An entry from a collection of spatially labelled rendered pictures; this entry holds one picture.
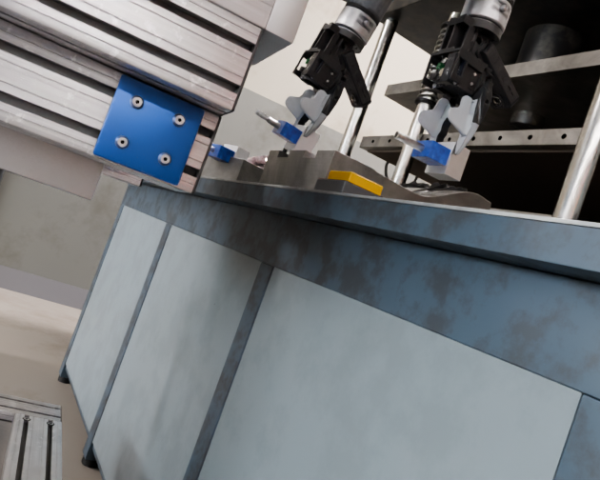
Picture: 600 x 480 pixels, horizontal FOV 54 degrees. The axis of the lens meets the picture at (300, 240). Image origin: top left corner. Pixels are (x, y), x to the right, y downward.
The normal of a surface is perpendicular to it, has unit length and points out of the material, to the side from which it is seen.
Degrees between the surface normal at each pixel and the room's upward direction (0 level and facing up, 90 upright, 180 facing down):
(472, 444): 90
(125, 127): 90
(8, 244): 90
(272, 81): 90
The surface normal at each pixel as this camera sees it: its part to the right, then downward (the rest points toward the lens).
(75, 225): 0.38, 0.10
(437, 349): -0.82, -0.31
